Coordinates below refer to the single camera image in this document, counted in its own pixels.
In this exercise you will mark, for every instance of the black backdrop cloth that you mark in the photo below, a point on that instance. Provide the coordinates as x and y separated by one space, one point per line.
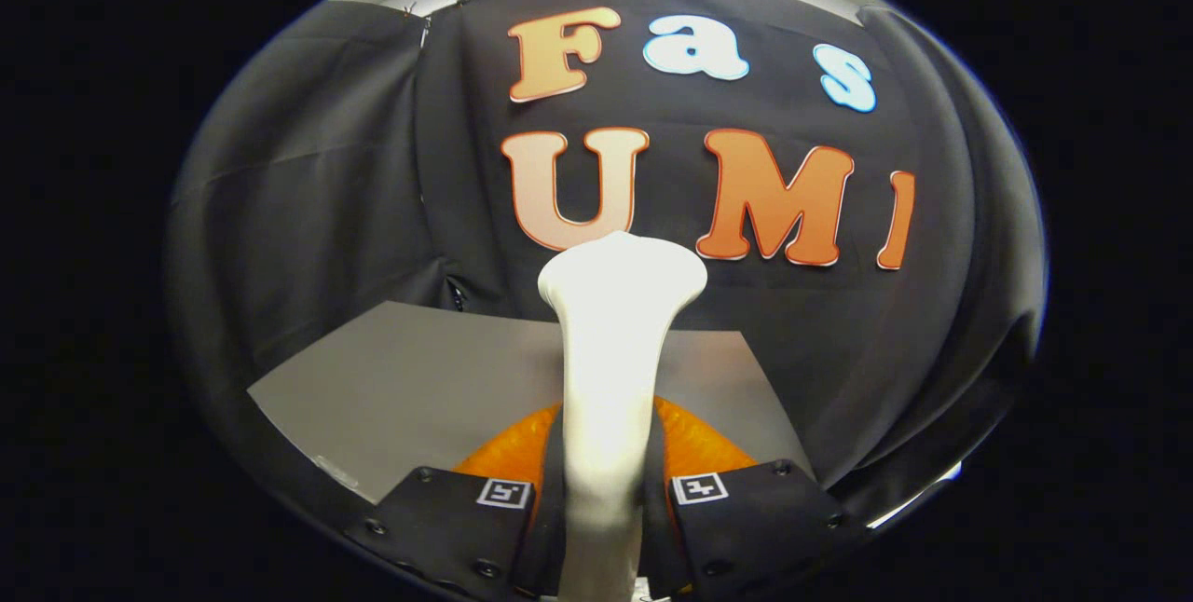
326 164

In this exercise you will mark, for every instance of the white cabinet with grey top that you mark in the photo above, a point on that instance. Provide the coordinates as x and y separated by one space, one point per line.
419 378

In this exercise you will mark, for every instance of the white side table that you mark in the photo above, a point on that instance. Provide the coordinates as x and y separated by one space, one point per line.
918 495

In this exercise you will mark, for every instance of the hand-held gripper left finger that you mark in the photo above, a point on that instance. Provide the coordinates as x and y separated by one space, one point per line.
545 509

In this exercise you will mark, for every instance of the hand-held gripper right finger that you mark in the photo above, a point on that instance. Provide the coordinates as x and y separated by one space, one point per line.
657 509

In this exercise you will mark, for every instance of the white garment steamer head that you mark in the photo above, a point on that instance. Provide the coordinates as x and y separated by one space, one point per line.
610 378

